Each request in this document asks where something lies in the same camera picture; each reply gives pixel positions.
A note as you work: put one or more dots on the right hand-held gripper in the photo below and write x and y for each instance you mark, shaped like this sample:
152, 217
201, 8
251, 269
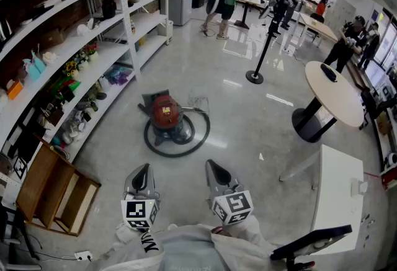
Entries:
235, 206

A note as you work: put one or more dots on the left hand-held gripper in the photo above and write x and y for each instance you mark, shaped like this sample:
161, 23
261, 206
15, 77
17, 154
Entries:
136, 212

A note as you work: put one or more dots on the red vacuum cleaner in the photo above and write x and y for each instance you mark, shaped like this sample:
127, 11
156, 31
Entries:
166, 111

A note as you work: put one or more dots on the person's right forearm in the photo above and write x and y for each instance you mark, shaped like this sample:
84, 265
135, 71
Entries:
248, 232

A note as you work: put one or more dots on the person's left forearm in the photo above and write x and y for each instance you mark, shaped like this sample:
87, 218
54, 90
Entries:
124, 234

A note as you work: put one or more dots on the person's torso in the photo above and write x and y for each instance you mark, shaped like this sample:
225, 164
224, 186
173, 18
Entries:
186, 251

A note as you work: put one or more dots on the dark green bottle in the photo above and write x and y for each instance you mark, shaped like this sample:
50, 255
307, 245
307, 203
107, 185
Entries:
94, 106

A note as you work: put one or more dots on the white power strip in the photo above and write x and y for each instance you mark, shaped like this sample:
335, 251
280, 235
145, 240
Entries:
82, 255

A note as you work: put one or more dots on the black round speaker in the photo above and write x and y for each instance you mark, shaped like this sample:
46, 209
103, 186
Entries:
101, 96

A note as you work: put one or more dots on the wooden rack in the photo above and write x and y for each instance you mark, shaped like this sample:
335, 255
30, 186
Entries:
40, 176

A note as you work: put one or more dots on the black flat screen device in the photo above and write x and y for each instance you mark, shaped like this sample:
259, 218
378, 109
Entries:
310, 242

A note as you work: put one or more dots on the black coat stand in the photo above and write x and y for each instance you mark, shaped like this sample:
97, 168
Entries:
254, 77

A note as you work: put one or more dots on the purple plastic bag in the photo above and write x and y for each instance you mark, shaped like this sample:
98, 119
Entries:
118, 76

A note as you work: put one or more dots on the white rectangular table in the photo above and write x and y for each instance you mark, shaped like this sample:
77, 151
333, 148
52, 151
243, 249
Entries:
338, 201

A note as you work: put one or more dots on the green plastic basket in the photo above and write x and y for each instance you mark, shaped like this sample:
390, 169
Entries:
66, 85

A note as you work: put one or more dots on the sunflower pot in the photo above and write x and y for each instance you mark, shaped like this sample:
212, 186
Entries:
74, 74

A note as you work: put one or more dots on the white flower pot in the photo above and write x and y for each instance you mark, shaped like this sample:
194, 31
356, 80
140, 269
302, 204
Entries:
83, 64

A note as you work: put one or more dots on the wide white metal shelf unit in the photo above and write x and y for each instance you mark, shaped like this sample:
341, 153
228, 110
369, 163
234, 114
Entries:
102, 55

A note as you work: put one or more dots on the small white flat item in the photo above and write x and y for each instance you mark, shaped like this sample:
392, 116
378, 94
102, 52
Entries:
358, 186

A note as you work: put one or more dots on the red flower pot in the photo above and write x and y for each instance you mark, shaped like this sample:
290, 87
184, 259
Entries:
93, 55

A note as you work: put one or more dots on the teal storage bin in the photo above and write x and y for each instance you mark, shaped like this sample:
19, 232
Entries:
137, 47

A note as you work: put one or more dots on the round beige table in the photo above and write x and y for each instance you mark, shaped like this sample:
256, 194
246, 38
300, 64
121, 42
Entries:
335, 96

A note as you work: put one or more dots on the yellow storage bin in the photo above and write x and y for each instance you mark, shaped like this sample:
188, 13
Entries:
142, 41

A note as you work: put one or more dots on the black handheld device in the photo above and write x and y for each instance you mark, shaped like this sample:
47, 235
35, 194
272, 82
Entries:
328, 72

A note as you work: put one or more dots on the white flower-shaped bowl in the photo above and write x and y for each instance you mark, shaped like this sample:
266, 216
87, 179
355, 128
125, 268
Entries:
49, 59

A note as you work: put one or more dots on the teal spray bottle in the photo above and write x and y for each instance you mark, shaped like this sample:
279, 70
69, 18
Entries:
34, 71
40, 65

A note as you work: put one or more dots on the yellow drink bottle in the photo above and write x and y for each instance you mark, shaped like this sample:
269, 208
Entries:
133, 28

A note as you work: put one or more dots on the orange box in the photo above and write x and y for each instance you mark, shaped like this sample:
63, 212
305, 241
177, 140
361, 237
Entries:
15, 90

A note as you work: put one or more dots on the white waste bin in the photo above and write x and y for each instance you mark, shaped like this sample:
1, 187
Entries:
166, 28

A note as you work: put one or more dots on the white rounded figurine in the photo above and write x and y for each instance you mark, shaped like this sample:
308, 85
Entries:
83, 30

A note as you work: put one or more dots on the white and black device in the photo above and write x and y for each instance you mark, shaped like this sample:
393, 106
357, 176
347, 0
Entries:
91, 23

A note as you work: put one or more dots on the red box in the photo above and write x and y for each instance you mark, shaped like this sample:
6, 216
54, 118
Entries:
390, 181

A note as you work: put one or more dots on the brown cardboard box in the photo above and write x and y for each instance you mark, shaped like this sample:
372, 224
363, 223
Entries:
52, 38

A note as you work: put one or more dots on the white round device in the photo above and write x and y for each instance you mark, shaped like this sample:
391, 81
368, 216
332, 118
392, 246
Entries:
391, 160

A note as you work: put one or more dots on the black round jug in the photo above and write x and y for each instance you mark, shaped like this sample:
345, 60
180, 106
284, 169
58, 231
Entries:
108, 9

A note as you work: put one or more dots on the long beige table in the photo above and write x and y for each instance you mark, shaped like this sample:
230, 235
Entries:
319, 28

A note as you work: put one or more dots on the brown flat hat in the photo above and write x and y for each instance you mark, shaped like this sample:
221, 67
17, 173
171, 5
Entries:
133, 2

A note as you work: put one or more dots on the black pedestal table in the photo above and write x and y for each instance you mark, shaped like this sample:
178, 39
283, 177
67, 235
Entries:
251, 0

